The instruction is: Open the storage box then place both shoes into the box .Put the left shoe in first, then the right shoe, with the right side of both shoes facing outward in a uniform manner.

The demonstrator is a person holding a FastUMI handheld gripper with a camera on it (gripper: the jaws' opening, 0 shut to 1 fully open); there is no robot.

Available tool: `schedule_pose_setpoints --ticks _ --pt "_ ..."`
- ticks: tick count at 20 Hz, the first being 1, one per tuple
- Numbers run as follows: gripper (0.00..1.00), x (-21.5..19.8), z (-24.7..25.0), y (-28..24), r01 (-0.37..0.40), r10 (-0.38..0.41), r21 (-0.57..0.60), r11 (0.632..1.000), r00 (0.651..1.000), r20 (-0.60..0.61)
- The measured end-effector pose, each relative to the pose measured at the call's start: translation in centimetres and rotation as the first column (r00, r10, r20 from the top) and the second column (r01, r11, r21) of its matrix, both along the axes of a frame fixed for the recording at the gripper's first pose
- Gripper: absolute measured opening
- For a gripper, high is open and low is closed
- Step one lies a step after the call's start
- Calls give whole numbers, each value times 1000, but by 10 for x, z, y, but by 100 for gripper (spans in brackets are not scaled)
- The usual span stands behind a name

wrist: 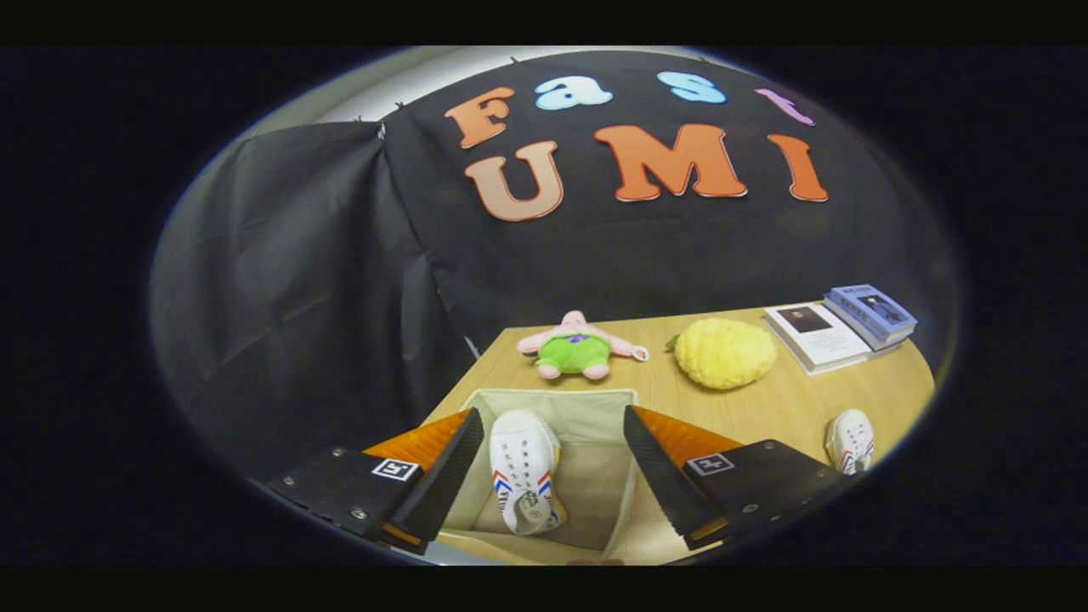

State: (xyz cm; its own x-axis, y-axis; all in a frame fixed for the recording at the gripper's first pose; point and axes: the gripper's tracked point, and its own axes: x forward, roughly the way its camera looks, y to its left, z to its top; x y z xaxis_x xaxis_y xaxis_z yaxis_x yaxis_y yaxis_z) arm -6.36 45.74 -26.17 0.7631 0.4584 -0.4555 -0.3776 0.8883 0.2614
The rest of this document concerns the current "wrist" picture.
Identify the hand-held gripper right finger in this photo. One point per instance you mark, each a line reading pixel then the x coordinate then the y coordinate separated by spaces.
pixel 659 476

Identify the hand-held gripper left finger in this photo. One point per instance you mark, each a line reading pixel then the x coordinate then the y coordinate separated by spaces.
pixel 442 476

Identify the beige fabric storage box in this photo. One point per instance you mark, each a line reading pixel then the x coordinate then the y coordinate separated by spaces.
pixel 595 476

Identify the white striped canvas shoe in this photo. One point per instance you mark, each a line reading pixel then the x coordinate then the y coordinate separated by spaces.
pixel 850 442
pixel 523 463

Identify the yellow plush toy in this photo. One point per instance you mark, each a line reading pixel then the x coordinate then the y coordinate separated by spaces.
pixel 724 354

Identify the pink star plush toy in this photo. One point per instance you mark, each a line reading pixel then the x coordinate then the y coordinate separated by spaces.
pixel 574 348

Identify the white book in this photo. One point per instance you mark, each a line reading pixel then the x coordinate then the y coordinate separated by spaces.
pixel 818 340

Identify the blue book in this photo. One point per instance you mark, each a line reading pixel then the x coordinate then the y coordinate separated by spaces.
pixel 871 313

